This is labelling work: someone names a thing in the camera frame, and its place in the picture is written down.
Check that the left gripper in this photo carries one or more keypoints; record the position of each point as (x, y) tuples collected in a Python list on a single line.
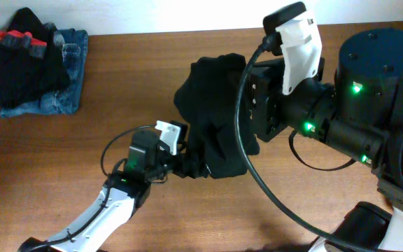
[(184, 169)]

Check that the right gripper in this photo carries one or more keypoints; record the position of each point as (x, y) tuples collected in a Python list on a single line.
[(266, 94)]

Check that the black t-shirt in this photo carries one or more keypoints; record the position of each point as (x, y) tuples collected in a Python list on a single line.
[(206, 102)]

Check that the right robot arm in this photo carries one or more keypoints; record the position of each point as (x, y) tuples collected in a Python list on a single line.
[(359, 115)]

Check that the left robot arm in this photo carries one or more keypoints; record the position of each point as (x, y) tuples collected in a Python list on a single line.
[(119, 199)]

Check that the folded blue denim jeans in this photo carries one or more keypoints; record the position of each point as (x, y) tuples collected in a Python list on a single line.
[(74, 46)]

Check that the black garment with red trim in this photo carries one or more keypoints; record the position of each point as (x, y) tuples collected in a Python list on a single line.
[(31, 61)]

